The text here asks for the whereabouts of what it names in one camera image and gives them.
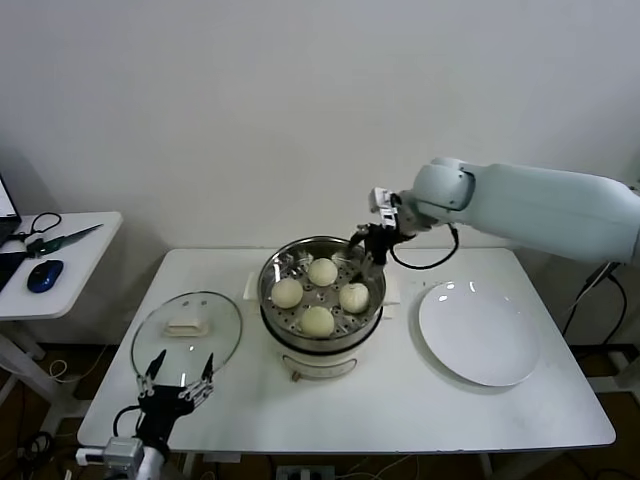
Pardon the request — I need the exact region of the white round plate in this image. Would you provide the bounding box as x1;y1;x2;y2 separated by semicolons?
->
417;280;542;387

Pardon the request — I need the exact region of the large white table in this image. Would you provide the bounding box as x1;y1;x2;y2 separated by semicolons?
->
77;247;617;480

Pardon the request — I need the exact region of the white floor cable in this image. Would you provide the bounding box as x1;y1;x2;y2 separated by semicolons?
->
48;344;109;385

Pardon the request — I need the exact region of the black laptop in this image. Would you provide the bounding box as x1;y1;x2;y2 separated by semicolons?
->
0;173;29;294

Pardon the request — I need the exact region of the black wall cable with adapter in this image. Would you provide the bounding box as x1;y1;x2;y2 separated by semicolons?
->
559;259;629;346

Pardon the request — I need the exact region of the black looped cable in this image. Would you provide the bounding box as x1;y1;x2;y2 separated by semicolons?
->
0;212;64;250

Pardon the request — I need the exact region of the round glass pot lid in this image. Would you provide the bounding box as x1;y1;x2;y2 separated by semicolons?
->
130;291;245;390

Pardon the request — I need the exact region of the black floor cable bundle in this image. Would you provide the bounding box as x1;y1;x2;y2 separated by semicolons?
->
17;430;89;480

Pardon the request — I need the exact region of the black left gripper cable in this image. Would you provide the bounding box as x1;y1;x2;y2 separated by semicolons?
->
113;404;142;441

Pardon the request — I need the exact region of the white power strip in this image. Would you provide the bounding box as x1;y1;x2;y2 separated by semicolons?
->
275;464;336;480

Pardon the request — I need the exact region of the blue computer mouse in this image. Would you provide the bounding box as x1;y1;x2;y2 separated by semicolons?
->
26;259;65;294

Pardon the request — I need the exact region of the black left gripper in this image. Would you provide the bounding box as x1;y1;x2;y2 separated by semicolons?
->
136;349;215;444

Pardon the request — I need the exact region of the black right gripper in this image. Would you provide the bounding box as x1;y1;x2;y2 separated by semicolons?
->
348;224;401;282

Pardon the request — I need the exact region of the white steamed baozi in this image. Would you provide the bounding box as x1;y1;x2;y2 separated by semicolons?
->
299;305;335;338
307;258;339;287
270;278;305;309
338;282;371;314

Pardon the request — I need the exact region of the cream electric cooker base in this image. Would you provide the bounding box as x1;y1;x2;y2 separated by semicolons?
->
242;271;402;384

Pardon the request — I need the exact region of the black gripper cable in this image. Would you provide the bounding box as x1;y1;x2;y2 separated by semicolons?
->
113;404;142;441
389;224;460;271

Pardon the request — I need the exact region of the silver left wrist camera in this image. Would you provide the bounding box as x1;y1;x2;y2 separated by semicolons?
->
75;437;144;469

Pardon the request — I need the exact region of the small white side table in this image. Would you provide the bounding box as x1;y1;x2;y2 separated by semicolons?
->
0;211;124;436

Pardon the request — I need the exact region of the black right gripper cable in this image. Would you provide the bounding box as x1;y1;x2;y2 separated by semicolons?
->
389;224;460;271

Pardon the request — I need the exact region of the perforated steel steamer basket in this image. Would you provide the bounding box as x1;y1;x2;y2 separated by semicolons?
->
257;235;387;351

